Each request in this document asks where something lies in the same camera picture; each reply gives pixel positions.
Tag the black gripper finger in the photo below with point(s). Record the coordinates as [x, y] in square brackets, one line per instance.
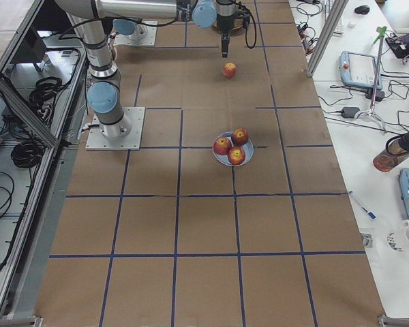
[225, 41]

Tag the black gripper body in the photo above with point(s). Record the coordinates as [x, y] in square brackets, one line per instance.
[224, 21]

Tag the red yellow transferred apple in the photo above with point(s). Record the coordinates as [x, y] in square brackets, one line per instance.
[229, 70]

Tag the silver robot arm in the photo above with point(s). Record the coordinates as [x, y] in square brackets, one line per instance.
[204, 14]
[86, 17]

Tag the wicker basket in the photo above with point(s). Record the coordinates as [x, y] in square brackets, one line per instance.
[240, 24]

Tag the red apple back of plate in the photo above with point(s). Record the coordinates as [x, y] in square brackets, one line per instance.
[239, 136]

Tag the red apple of plate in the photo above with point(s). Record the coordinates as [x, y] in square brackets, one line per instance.
[239, 136]
[222, 145]
[236, 156]

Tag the red apple left of plate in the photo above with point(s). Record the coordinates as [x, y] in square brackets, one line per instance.
[222, 145]

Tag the light blue plate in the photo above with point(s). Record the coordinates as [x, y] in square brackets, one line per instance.
[248, 148]

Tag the red apple front of plate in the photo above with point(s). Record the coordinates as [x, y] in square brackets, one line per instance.
[236, 156]

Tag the teach pendant upper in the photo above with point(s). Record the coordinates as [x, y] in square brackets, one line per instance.
[357, 70]

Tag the black computer mouse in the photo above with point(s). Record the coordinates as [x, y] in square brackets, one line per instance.
[362, 10]

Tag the black power adapter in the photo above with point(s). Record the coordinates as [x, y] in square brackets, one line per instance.
[349, 112]

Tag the silver tripod stand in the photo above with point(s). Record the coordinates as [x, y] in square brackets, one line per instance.
[370, 112]

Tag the brown water bottle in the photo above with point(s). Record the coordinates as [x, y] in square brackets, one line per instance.
[396, 151]

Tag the blue white pen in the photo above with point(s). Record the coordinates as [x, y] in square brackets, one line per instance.
[368, 212]

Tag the metal binder clip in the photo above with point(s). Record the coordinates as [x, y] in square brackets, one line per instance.
[367, 240]

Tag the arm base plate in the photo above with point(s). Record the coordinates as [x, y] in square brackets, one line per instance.
[148, 35]
[136, 129]

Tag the aluminium frame post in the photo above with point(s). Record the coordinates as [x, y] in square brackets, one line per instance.
[335, 13]

